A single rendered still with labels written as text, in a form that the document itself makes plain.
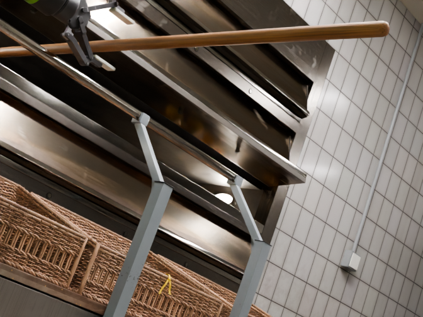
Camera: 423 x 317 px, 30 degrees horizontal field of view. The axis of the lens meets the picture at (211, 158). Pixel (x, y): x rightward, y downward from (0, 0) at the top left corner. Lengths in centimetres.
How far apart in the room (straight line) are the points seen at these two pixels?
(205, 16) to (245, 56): 27
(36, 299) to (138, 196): 97
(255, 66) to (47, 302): 161
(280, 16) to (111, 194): 117
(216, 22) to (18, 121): 98
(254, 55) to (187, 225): 78
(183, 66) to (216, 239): 72
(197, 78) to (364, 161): 121
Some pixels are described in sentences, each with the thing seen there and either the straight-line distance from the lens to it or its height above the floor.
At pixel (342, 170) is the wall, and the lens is 387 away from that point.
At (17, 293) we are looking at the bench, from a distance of 207.
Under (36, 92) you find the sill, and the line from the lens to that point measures 268.
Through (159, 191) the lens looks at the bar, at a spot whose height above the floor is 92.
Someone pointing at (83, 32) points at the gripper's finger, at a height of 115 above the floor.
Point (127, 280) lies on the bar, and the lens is 219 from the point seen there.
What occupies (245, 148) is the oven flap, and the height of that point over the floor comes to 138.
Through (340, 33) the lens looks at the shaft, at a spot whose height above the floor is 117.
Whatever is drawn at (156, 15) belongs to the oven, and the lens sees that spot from 300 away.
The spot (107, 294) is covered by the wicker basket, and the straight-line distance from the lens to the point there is 230.
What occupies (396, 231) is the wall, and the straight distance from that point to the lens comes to 431.
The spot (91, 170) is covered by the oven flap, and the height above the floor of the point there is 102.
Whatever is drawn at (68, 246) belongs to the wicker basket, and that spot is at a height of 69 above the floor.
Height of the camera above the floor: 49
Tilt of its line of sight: 15 degrees up
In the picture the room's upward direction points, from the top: 20 degrees clockwise
